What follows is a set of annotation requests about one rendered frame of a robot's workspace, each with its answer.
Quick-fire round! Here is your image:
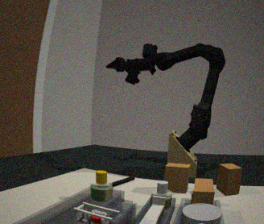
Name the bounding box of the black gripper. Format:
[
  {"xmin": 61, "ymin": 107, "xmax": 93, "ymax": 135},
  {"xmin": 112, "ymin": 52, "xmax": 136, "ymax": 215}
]
[{"xmin": 106, "ymin": 57, "xmax": 142, "ymax": 72}]

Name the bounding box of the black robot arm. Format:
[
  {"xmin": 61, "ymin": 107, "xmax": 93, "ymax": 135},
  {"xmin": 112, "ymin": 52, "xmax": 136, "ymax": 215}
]
[{"xmin": 125, "ymin": 43, "xmax": 225, "ymax": 152}]

